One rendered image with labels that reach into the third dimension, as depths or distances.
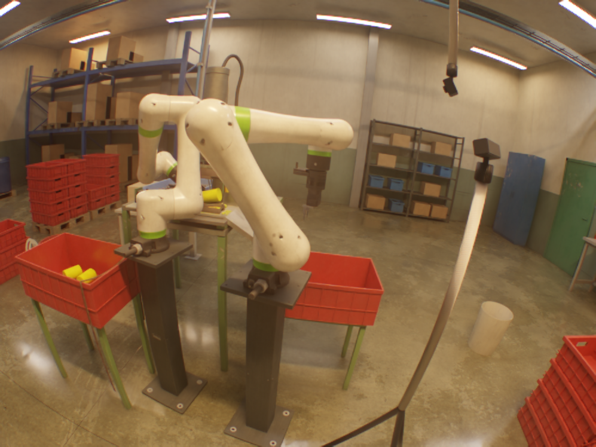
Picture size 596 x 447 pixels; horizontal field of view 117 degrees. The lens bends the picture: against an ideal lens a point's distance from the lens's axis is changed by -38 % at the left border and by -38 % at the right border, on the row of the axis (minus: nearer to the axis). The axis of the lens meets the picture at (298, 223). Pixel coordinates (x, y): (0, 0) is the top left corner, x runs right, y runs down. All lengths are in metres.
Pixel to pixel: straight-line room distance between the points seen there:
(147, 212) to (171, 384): 0.98
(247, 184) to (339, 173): 6.00
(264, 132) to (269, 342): 0.75
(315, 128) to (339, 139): 0.09
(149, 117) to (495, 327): 2.58
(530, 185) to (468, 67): 3.12
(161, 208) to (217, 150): 0.58
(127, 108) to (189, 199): 5.84
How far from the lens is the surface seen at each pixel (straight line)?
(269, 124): 0.87
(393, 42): 7.20
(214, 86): 1.48
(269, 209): 0.73
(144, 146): 1.38
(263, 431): 1.64
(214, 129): 0.67
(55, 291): 1.49
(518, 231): 6.86
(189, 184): 1.23
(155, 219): 1.22
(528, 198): 6.80
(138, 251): 1.22
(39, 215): 4.73
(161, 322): 1.44
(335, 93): 6.70
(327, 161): 1.09
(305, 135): 0.91
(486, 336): 2.55
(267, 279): 0.94
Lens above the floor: 1.42
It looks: 17 degrees down
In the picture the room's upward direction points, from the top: 6 degrees clockwise
